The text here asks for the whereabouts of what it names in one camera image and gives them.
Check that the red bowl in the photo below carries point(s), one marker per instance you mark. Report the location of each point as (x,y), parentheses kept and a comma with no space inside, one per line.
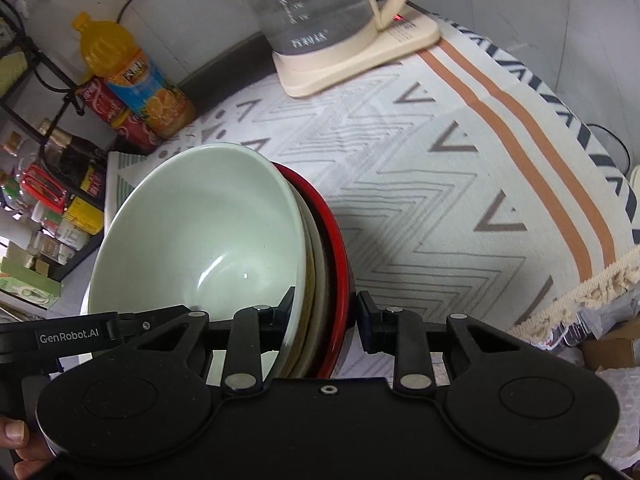
(337,270)

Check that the green box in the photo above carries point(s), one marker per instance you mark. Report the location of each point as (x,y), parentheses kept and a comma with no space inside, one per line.
(27,280)

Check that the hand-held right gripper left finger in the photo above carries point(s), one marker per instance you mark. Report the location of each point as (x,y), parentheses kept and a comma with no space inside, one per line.
(286,320)

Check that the pale green bowl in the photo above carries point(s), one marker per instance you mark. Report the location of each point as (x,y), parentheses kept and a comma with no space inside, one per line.
(200,230)

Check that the black metal rack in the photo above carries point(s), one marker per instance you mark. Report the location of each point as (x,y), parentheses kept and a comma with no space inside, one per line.
(45,65)

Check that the dark sauce bottle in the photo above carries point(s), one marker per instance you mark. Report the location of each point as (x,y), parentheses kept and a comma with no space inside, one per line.
(70,157)

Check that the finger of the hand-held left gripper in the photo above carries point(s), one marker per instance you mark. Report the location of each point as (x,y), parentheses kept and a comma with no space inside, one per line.
(131,327)

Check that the person's left hand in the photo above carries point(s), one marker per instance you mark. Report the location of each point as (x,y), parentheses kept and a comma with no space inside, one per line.
(15,432)

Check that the cardboard box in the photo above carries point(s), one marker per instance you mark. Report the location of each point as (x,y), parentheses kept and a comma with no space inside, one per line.
(610,352)

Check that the red packet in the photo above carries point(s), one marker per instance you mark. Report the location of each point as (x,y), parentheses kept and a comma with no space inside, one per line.
(44,187)

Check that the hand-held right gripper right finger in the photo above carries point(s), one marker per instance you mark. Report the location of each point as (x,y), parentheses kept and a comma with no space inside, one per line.
(365,320)

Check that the striped placemat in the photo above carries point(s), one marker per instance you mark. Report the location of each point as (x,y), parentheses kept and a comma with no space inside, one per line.
(120,170)

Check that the cream bowl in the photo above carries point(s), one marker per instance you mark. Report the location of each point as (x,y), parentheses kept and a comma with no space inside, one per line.
(315,280)

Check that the yellow box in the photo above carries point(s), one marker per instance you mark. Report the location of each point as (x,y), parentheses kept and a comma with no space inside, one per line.
(85,215)

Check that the patterned tablecloth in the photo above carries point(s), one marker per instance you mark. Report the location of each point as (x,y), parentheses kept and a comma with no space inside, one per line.
(425,185)

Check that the cream kettle base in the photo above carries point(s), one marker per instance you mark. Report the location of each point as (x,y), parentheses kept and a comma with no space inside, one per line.
(350,60)

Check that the orange juice bottle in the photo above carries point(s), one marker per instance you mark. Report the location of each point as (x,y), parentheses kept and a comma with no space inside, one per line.
(135,80)

